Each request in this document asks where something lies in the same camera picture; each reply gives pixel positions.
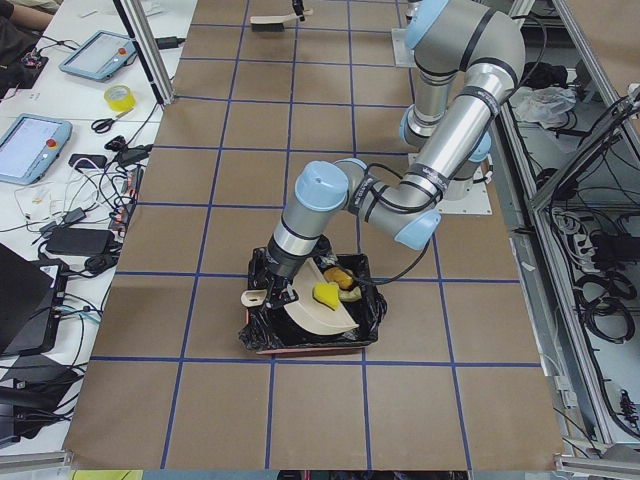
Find beige dustpan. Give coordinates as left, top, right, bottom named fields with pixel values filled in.
left=266, top=258, right=358, bottom=336

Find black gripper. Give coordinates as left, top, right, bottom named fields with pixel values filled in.
left=263, top=269, right=299, bottom=310
left=292, top=0, right=306, bottom=21

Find near teach pendant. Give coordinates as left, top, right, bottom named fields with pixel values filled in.
left=1, top=114, right=73, bottom=185

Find teach pendant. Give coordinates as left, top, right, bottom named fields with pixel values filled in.
left=1, top=114, right=73, bottom=185
left=59, top=30, right=136, bottom=81

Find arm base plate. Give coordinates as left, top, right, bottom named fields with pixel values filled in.
left=436, top=154, right=493, bottom=215
left=391, top=28, right=416, bottom=68

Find far teach pendant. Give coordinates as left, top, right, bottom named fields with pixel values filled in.
left=59, top=30, right=136, bottom=81

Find black smartphone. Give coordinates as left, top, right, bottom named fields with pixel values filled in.
left=68, top=153, right=107, bottom=169

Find black handled scissors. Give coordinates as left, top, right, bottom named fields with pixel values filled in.
left=90, top=109, right=131, bottom=134

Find yellow tape roll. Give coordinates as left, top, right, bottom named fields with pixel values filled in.
left=103, top=84, right=136, bottom=112

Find toy croissant piece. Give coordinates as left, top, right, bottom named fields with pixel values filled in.
left=338, top=286, right=362, bottom=303

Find black lined trash bin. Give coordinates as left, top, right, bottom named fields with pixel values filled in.
left=239, top=248, right=387, bottom=354

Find large black power brick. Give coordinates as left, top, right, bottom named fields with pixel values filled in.
left=45, top=228, right=115, bottom=256

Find yellow sponge piece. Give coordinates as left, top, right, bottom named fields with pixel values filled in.
left=312, top=282, right=341, bottom=311

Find aluminium frame post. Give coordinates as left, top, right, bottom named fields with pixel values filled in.
left=113, top=0, right=175, bottom=106

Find white hand brush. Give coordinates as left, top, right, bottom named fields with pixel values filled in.
left=250, top=9, right=314, bottom=32

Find black laptop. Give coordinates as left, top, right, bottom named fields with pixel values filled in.
left=1, top=246, right=69, bottom=357

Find crumpled white cloth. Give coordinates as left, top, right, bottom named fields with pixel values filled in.
left=512, top=86, right=577, bottom=129

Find brown toy potato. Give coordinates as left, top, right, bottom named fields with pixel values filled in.
left=323, top=267, right=354, bottom=291

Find black braided left cable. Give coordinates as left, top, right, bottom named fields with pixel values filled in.
left=349, top=162, right=444, bottom=287

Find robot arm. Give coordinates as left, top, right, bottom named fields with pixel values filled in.
left=264, top=1, right=525, bottom=309

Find black power adapter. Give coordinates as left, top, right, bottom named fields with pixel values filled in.
left=155, top=36, right=186, bottom=50

